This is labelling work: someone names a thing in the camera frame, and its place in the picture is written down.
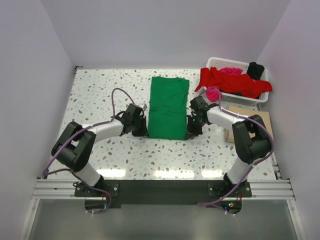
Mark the pink t shirt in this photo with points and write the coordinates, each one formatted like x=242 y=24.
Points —
x=213 y=96

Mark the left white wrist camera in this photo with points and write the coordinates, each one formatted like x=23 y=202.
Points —
x=143 y=106

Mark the black t shirt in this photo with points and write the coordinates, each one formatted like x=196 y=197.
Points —
x=255 y=70

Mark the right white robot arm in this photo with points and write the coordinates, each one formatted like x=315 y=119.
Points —
x=253 y=143

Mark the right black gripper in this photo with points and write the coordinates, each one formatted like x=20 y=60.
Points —
x=192 y=132

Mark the folded beige t shirt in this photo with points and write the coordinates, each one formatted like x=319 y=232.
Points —
x=229 y=137

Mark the white plastic laundry basket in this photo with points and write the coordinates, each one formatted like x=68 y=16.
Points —
x=221 y=63

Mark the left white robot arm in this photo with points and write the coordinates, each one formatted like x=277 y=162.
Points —
x=73 y=147

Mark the red t shirt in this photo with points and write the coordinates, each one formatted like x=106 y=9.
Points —
x=233 y=84

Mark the aluminium frame rail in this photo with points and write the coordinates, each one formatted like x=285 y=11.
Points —
x=260 y=189

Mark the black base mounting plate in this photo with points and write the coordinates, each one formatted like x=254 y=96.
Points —
x=150 y=192

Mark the green t shirt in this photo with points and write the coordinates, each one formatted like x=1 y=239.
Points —
x=167 y=118

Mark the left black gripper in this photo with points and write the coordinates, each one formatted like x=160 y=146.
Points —
x=143 y=132

